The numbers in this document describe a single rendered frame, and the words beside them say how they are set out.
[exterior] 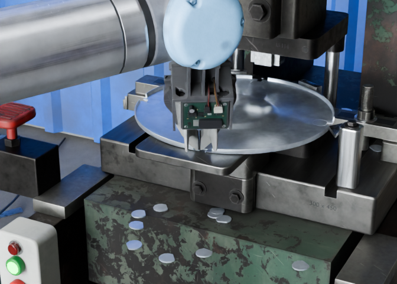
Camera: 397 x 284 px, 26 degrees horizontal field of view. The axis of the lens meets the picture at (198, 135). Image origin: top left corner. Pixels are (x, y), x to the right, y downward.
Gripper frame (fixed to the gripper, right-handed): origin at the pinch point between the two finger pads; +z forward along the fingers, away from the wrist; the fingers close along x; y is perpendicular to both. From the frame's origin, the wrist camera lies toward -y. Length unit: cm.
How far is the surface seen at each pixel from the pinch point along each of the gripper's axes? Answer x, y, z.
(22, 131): -57, -144, 144
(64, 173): -38, -112, 131
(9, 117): -27.8, -14.6, 9.9
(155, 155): -5.8, 1.6, 1.6
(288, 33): 13.2, -15.9, -4.3
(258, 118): 8.7, -7.3, 4.0
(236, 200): 5.6, -0.4, 13.5
